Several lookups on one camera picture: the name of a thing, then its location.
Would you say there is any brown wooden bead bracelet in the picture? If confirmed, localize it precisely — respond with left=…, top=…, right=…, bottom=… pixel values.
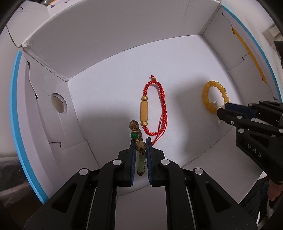
left=128, top=120, right=148, bottom=177

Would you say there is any red string bracelet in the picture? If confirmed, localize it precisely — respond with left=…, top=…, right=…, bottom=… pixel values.
left=140, top=75, right=168, bottom=146

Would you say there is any yellow amber bead bracelet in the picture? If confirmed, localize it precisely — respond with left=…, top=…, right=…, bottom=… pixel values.
left=202, top=80, right=228, bottom=115

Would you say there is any white pearl bracelet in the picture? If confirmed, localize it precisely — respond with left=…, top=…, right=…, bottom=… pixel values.
left=210, top=100, right=225, bottom=124

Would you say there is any white cardboard shoe box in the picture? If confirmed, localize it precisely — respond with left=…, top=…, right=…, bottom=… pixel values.
left=7, top=1, right=282, bottom=229

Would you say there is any right hand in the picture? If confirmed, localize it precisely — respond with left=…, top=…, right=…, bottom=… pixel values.
left=268, top=179, right=283, bottom=201

